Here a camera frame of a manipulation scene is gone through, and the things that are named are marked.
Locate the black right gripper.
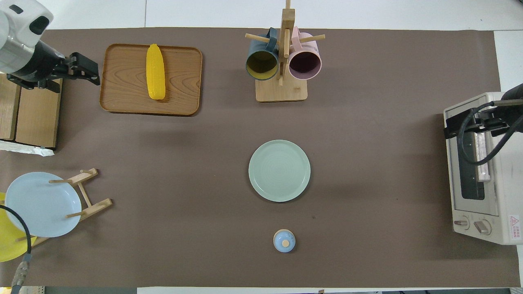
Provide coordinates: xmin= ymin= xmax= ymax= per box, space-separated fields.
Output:
xmin=445 ymin=109 xmax=517 ymax=139

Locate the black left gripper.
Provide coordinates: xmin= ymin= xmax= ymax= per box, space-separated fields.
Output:
xmin=8 ymin=52 xmax=101 ymax=90

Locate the yellow corn cob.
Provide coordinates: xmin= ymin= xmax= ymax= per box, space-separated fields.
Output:
xmin=146 ymin=44 xmax=166 ymax=100

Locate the white toaster oven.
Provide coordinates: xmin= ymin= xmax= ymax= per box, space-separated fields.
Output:
xmin=444 ymin=92 xmax=523 ymax=245

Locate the pale green plate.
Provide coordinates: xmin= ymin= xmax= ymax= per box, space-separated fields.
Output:
xmin=248 ymin=140 xmax=311 ymax=203

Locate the wooden serving tray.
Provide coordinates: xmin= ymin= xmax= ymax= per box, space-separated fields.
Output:
xmin=99 ymin=44 xmax=203 ymax=117

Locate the brown table mat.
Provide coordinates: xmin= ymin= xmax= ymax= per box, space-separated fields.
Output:
xmin=0 ymin=28 xmax=521 ymax=287

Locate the wooden plate rack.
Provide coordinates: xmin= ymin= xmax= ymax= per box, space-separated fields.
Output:
xmin=16 ymin=168 xmax=113 ymax=247

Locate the light blue plate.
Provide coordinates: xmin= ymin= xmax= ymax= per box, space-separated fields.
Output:
xmin=5 ymin=172 xmax=82 ymax=238

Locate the pink mug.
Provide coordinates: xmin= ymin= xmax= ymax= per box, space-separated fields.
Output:
xmin=288 ymin=27 xmax=323 ymax=80

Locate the wooden mug tree stand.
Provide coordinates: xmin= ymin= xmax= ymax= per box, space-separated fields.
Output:
xmin=245 ymin=0 xmax=326 ymax=102

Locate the dark teal mug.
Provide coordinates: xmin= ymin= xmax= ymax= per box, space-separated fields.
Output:
xmin=245 ymin=28 xmax=279 ymax=81

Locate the yellow plate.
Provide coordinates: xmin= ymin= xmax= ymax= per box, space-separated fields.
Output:
xmin=0 ymin=192 xmax=37 ymax=263

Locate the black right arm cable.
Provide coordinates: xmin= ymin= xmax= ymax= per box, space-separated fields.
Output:
xmin=457 ymin=99 xmax=523 ymax=166

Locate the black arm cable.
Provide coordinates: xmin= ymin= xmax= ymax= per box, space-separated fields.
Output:
xmin=457 ymin=99 xmax=523 ymax=166
xmin=0 ymin=204 xmax=33 ymax=294

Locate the wooden shelf in wire basket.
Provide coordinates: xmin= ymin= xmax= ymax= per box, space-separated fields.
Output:
xmin=0 ymin=49 xmax=66 ymax=157

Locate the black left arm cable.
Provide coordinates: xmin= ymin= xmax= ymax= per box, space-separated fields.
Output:
xmin=0 ymin=204 xmax=33 ymax=294

